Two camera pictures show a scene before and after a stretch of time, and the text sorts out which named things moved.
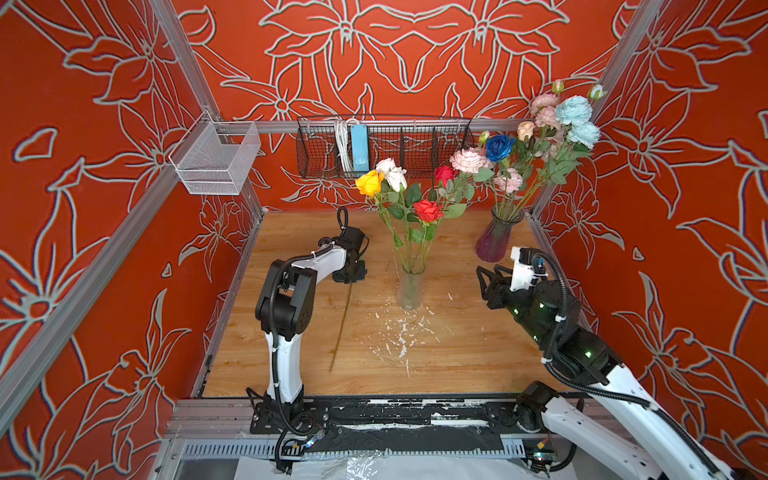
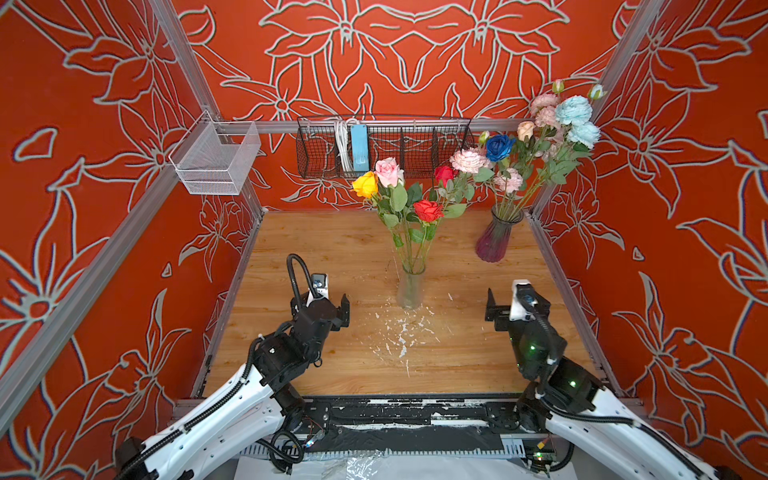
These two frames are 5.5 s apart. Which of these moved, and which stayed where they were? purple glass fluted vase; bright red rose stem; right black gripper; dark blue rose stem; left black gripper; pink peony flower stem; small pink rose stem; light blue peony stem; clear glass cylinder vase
Moved: left black gripper; right black gripper; small pink rose stem
Stayed: dark blue rose stem; purple glass fluted vase; pink peony flower stem; bright red rose stem; light blue peony stem; clear glass cylinder vase
